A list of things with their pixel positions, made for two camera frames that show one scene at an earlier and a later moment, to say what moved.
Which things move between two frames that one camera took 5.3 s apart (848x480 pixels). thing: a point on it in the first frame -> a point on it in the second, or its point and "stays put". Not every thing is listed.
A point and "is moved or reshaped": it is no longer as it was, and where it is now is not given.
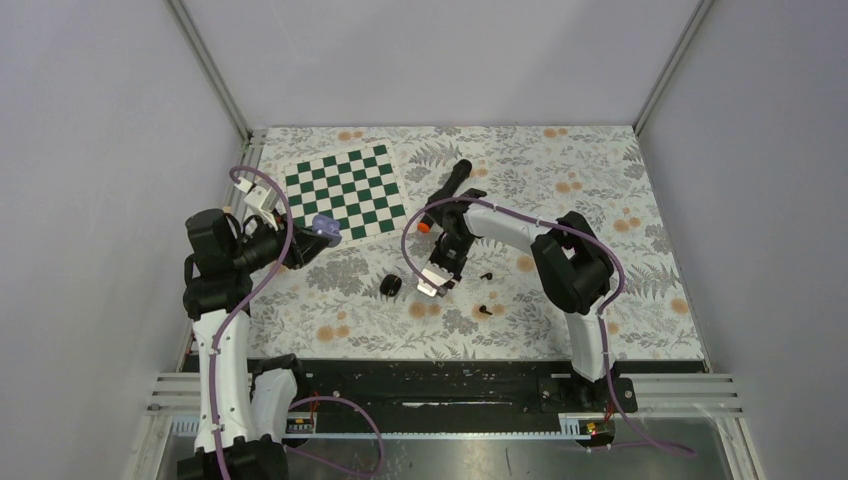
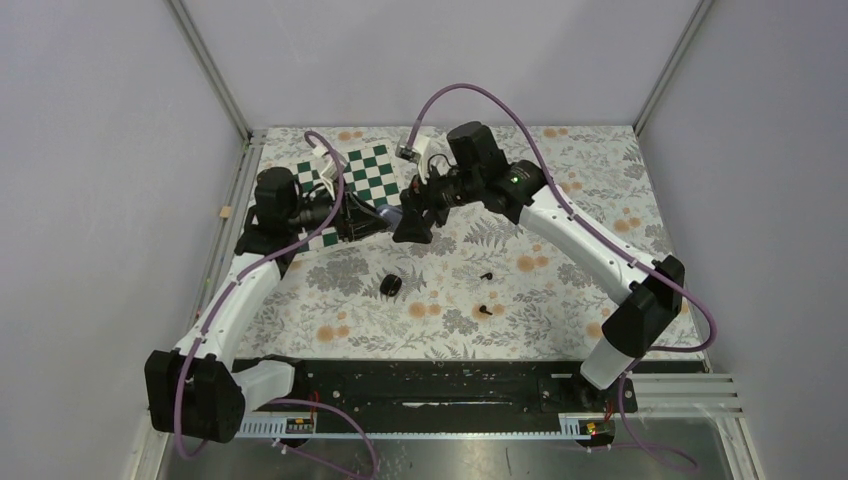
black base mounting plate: x=455 y=396 stays put
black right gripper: x=434 y=258 -> x=413 y=227
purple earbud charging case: x=329 y=228 is moved or reshaped
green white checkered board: x=356 y=188 stays put
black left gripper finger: x=306 y=244 -> x=360 y=215
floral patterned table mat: x=357 y=299 stays put
